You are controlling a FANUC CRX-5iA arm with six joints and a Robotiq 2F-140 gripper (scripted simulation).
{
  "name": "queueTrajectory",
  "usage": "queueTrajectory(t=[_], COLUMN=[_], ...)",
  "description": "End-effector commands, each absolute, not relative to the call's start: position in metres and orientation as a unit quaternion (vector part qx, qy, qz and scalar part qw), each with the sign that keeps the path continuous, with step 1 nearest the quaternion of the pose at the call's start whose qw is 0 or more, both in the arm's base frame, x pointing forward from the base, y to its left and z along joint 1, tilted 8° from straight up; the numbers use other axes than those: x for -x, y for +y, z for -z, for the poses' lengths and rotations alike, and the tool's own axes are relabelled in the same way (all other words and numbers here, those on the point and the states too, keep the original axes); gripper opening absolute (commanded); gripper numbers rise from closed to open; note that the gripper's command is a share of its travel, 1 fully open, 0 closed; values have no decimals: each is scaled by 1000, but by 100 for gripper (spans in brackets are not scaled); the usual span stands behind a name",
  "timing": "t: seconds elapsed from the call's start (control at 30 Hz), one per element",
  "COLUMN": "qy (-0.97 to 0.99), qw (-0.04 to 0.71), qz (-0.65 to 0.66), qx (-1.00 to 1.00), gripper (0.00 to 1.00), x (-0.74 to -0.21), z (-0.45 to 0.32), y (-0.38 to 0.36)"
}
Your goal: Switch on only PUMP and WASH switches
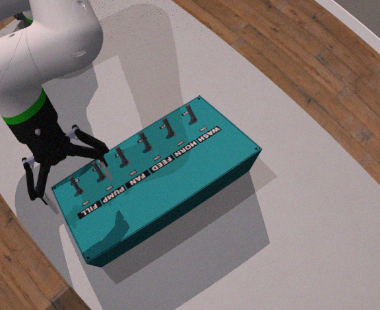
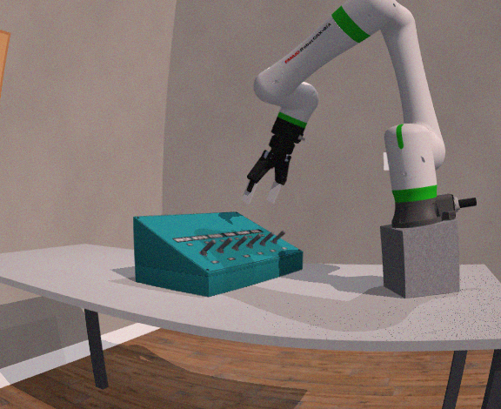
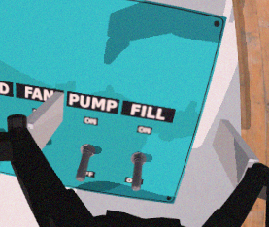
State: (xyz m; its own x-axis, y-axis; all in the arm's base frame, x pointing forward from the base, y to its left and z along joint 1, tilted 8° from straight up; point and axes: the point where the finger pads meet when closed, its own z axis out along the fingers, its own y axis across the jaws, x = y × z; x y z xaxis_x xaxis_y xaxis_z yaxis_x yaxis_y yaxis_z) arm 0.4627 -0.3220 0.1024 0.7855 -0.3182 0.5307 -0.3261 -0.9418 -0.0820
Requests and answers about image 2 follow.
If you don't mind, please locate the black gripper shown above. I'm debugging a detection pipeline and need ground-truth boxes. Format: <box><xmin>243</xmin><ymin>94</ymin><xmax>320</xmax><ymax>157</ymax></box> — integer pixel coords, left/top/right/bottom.
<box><xmin>242</xmin><ymin>135</ymin><xmax>295</xmax><ymax>204</ymax></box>

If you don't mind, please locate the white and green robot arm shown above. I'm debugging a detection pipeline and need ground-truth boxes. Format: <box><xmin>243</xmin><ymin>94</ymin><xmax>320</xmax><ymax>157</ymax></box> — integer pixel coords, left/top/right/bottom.
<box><xmin>253</xmin><ymin>0</ymin><xmax>477</xmax><ymax>228</ymax></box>

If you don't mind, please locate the teal switch console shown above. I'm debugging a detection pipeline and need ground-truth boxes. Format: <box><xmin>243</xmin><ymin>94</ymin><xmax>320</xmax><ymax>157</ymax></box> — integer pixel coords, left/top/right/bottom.
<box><xmin>133</xmin><ymin>211</ymin><xmax>303</xmax><ymax>297</ymax></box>

